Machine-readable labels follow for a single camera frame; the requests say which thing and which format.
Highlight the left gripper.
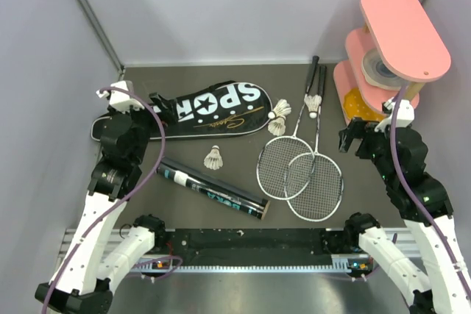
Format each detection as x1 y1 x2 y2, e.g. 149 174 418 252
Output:
110 92 179 163

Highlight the white shuttlecock pair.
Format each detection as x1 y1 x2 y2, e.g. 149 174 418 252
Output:
268 99 291 120
268 115 286 137

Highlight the black shuttlecock tube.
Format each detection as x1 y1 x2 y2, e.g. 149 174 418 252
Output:
156 157 270 220

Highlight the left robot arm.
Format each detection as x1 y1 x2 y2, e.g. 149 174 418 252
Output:
35 87 167 313

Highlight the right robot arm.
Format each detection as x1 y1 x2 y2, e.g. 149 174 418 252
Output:
339 118 470 313

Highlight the white badminton racket right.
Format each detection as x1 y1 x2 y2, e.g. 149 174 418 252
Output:
287 65 344 222

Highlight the white badminton racket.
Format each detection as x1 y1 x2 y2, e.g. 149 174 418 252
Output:
255 55 320 200
287 65 344 222

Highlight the white badminton racket left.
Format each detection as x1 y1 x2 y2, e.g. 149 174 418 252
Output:
255 55 320 200

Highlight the yellow dotted plate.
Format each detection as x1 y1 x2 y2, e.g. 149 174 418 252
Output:
342 88 385 122

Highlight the black sport racket bag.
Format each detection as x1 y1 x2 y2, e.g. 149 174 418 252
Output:
90 79 275 143

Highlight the tape roll on shelf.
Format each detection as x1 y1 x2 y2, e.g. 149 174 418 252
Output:
361 49 406 90

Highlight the pink three-tier shelf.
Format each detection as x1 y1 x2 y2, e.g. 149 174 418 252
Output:
333 0 451 121

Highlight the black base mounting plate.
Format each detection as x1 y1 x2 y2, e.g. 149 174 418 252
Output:
167 228 364 267

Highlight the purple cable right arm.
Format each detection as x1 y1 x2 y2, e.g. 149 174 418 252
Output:
389 84 471 278

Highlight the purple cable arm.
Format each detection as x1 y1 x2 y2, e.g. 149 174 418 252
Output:
389 84 471 278
40 85 183 314

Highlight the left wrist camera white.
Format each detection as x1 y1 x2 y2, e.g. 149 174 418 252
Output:
96 80 144 113

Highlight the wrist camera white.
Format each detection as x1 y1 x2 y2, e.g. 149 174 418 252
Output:
96 80 144 113
374 99 415 133

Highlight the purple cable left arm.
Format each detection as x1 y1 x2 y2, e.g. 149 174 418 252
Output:
40 85 183 314

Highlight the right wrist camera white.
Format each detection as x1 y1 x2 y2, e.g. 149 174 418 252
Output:
374 99 415 133

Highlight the aluminium frame rail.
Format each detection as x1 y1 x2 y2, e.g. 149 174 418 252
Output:
58 227 424 274

